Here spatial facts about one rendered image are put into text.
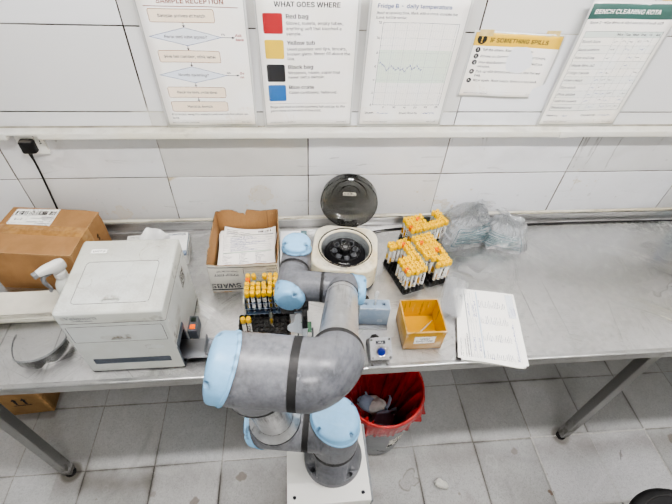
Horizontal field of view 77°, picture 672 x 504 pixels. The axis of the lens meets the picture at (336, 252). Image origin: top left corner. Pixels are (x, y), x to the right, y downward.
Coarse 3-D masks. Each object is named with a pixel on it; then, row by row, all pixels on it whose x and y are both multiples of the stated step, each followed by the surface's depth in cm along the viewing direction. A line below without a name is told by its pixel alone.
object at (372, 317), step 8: (368, 304) 140; (376, 304) 141; (384, 304) 141; (360, 312) 141; (368, 312) 141; (376, 312) 141; (384, 312) 141; (360, 320) 144; (368, 320) 144; (376, 320) 144; (384, 320) 144; (360, 328) 145; (368, 328) 145; (376, 328) 145; (384, 328) 145
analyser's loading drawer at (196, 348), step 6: (180, 342) 134; (186, 342) 134; (192, 342) 134; (198, 342) 134; (204, 342) 131; (210, 342) 135; (180, 348) 133; (186, 348) 133; (192, 348) 133; (198, 348) 133; (204, 348) 130; (186, 354) 131; (192, 354) 131; (198, 354) 132; (204, 354) 132
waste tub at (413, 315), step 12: (408, 300) 142; (420, 300) 143; (432, 300) 143; (408, 312) 147; (420, 312) 148; (432, 312) 148; (408, 324) 147; (420, 324) 147; (432, 324) 147; (444, 324) 136; (408, 336) 135; (420, 336) 135; (432, 336) 136; (444, 336) 136; (408, 348) 140; (420, 348) 141
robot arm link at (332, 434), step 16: (304, 416) 98; (320, 416) 97; (336, 416) 97; (352, 416) 98; (304, 432) 96; (320, 432) 94; (336, 432) 95; (352, 432) 96; (304, 448) 97; (320, 448) 97; (336, 448) 96; (352, 448) 100
